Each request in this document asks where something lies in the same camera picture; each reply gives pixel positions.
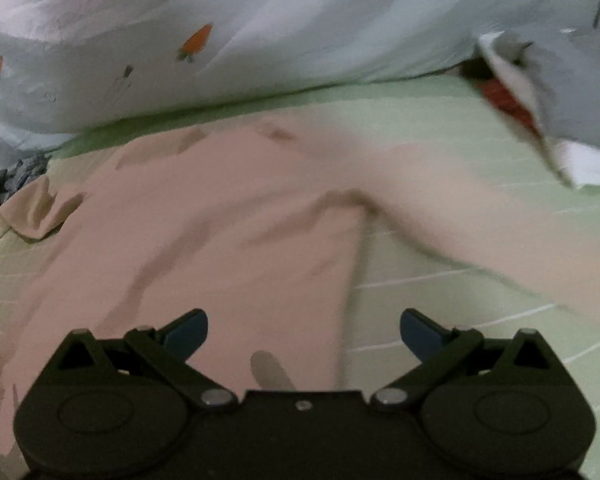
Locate red cloth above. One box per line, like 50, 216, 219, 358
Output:
479, 77, 540, 136

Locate grey garment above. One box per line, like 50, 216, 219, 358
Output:
495, 27, 600, 151

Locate white carrot-print quilt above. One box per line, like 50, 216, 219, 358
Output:
0, 0, 600, 153

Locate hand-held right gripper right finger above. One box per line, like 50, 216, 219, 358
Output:
371, 308, 564, 414

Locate green grid bed sheet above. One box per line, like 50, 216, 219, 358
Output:
0, 71, 600, 426

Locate pink pants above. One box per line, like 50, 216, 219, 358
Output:
0, 112, 600, 463

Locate dark plaid cloth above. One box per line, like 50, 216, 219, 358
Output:
0, 154, 51, 273

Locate white cloth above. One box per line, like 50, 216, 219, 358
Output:
476, 31, 600, 191

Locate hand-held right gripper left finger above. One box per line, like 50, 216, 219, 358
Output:
48, 308, 240, 414

